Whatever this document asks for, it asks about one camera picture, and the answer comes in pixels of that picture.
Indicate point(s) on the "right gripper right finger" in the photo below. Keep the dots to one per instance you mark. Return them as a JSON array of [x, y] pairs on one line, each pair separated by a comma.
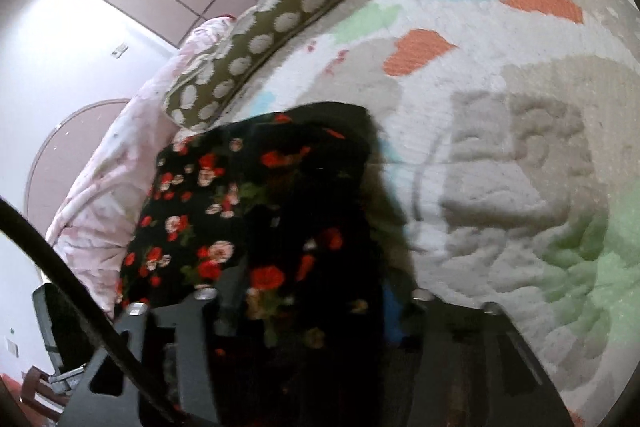
[[425, 381]]

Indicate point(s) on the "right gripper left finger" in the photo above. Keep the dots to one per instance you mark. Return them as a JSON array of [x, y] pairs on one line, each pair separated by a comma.
[[202, 327]]

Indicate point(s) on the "black floral garment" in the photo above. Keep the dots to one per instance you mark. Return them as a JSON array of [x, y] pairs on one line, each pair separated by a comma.
[[271, 213]]

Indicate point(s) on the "black chair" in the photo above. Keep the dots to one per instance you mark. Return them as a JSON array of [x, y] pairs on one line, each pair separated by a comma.
[[69, 349]]

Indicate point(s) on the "pink folded duvet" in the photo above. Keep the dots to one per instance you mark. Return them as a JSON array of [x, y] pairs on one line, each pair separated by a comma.
[[92, 228]]

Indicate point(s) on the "rounded pink headboard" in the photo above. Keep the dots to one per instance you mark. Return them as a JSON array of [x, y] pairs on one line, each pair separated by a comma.
[[62, 156]]

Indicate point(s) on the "quilted patchwork bedspread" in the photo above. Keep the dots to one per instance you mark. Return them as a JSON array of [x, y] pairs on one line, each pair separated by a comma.
[[507, 166]]

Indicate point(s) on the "olive bolster pillow white spots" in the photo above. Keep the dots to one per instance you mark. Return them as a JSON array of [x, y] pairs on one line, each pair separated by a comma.
[[213, 77]]

